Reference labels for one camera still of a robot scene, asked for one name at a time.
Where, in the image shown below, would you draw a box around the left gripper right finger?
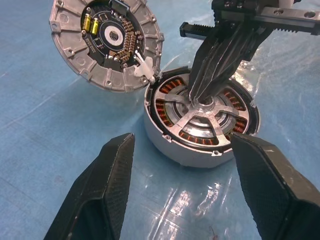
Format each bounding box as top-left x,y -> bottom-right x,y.
230,133 -> 320,240

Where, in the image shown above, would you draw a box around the white plastic hinge clip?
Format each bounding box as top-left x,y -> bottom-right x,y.
133,49 -> 157,83

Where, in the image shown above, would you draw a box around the grey motor housing copper windings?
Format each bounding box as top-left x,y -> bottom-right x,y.
143,66 -> 261,169

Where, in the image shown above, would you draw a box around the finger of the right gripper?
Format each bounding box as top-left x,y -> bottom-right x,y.
188,22 -> 239,103
199,22 -> 266,102

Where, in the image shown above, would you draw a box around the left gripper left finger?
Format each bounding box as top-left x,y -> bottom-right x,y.
42,132 -> 136,240

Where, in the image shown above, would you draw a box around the blue plastic table cover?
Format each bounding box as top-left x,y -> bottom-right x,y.
0,0 -> 320,240

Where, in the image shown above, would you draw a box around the grey motor lid circuit board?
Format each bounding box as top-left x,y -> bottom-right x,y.
49,0 -> 165,94

